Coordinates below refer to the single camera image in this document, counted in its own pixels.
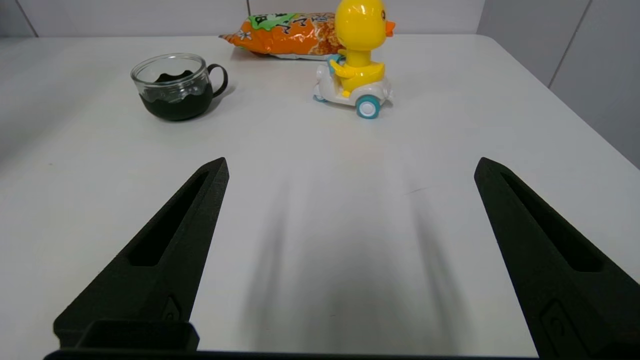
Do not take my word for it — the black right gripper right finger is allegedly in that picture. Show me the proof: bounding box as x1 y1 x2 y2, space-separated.
474 157 640 360

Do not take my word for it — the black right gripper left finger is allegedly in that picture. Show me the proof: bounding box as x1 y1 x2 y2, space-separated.
53 157 230 351

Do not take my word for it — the yellow duck scooter toy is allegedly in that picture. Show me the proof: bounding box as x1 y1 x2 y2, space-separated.
313 0 396 120

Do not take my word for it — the glass cup with black base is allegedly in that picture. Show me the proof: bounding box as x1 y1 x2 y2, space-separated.
131 53 229 122

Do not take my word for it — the orange snack bag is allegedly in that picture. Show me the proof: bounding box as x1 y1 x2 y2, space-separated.
219 12 346 62

